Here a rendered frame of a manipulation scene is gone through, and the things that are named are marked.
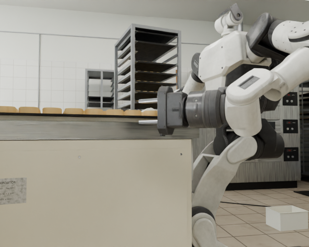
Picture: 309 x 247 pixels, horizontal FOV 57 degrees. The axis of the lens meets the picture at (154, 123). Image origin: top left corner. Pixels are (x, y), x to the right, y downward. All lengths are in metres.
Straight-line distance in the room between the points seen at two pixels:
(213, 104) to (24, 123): 0.48
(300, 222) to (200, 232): 2.02
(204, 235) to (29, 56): 4.67
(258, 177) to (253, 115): 4.12
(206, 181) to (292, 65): 0.55
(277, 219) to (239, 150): 1.84
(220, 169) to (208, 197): 0.11
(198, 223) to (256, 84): 0.58
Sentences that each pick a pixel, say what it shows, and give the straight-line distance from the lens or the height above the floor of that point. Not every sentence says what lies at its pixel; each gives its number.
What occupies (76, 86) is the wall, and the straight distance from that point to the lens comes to 5.12.
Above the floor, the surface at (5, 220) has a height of 0.64.
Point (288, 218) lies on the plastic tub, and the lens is 2.92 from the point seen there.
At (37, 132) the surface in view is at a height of 0.86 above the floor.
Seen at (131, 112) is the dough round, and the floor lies 0.92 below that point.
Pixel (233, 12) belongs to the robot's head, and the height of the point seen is 1.32.
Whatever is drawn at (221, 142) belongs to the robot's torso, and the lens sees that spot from 1.15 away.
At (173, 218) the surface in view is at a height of 0.60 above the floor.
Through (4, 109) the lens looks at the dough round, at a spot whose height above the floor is 0.91.
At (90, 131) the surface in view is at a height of 0.86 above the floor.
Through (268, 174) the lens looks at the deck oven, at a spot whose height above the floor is 0.24.
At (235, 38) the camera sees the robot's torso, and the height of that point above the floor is 1.20.
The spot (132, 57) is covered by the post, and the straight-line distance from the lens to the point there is 2.55.
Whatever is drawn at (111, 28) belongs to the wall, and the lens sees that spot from 5.39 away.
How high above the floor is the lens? 0.85
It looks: 2 degrees up
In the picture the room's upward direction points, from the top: straight up
